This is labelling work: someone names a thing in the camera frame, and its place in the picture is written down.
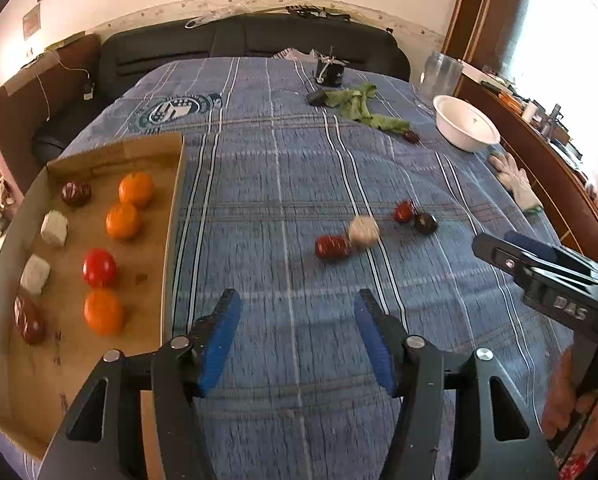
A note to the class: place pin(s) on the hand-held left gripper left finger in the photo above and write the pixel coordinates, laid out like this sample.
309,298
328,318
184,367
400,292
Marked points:
219,345

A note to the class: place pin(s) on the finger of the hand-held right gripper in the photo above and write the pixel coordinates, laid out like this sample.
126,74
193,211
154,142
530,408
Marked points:
501,255
529,244

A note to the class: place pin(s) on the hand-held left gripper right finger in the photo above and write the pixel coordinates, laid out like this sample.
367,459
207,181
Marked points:
376,345

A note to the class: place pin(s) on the dark brown date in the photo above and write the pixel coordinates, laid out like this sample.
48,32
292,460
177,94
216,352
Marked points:
425,223

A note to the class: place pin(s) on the round glossy red date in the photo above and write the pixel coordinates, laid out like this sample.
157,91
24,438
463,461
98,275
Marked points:
405,211

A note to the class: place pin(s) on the shallow cardboard box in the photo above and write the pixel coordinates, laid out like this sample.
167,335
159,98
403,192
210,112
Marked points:
144,270

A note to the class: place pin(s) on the small wrinkled red date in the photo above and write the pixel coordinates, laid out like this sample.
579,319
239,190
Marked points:
333,247

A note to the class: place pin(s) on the white fibrous cylinder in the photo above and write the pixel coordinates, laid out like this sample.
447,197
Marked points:
35,273
364,231
54,227

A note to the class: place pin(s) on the orange mandarin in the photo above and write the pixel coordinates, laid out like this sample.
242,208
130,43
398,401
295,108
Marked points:
104,312
122,220
136,189

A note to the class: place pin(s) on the red tomato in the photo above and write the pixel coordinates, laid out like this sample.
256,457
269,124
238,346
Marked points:
99,266

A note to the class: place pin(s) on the long smooth red date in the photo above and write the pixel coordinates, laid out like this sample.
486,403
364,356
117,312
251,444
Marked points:
29,319

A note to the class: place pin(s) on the large wrinkled red date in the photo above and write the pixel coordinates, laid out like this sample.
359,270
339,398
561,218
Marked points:
76,193

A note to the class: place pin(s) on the person's right hand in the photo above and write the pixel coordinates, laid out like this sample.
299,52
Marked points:
559,405

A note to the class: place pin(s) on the white work glove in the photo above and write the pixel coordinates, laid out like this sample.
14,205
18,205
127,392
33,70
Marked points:
516,177

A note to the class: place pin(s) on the wooden sideboard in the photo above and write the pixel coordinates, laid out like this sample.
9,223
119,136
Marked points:
544,160

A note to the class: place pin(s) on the small white bottle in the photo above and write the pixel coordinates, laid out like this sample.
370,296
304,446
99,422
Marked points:
529,111

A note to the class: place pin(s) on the white bowl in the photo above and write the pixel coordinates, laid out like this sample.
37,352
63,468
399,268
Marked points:
466,122

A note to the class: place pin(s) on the small dark red date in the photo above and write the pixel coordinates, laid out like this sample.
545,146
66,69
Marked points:
411,136

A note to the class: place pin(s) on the blue plaid blanket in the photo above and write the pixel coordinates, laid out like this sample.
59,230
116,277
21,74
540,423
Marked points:
289,170

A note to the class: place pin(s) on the clear plastic container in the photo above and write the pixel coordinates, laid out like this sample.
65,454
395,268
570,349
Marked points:
441,72

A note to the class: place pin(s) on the green leafy strips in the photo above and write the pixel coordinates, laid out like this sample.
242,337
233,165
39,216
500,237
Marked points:
361,107

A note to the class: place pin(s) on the small black box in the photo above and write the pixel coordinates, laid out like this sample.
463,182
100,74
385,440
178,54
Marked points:
318,98

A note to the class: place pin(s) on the black box with ribbon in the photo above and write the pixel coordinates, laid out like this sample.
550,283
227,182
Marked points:
331,70

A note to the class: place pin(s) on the white patterned cloth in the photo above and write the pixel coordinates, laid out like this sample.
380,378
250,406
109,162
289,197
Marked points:
290,53

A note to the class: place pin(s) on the black slatted object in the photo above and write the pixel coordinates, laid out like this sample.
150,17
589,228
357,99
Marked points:
319,12

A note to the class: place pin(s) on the brown cardboard panel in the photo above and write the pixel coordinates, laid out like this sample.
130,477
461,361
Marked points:
24,110

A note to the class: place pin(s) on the black sofa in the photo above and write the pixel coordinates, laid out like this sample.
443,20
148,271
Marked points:
259,35

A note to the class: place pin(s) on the small red wall poster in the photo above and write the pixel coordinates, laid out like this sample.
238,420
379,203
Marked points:
30,21

